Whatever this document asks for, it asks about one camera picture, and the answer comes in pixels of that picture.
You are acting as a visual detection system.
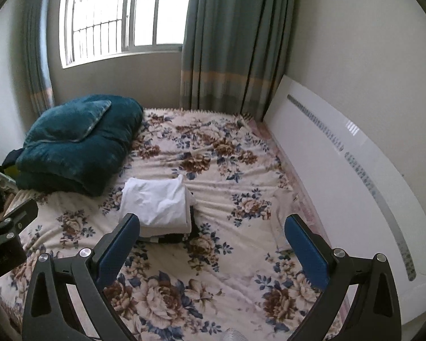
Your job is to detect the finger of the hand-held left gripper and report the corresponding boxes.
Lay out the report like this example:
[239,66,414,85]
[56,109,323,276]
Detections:
[0,199,39,237]

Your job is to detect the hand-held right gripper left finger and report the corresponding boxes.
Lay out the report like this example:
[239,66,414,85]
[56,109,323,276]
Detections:
[21,213,141,341]

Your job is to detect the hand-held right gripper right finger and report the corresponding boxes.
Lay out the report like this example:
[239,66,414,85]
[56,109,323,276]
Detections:
[285,214,402,341]

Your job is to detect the white t-shirt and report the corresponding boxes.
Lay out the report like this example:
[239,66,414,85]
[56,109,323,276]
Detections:
[120,175,196,228]

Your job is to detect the folded dark checkered clothes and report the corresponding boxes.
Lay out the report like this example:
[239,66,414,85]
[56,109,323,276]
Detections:
[138,232,201,246]

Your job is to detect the white headboard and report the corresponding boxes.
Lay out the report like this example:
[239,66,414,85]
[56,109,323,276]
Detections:
[263,74,426,327]

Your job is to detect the teal quilt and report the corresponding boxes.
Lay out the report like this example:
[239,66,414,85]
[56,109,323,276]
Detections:
[3,94,144,197]

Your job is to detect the floral bed sheet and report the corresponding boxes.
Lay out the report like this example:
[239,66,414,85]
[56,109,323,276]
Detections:
[0,108,345,341]

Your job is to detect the narrow green curtain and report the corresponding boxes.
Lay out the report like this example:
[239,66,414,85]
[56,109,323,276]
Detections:
[21,0,55,118]

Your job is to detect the wide green curtain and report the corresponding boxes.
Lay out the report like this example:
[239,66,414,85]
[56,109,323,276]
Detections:
[179,0,299,121]

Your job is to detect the barred window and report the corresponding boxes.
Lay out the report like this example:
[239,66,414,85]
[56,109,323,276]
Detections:
[59,0,194,69]

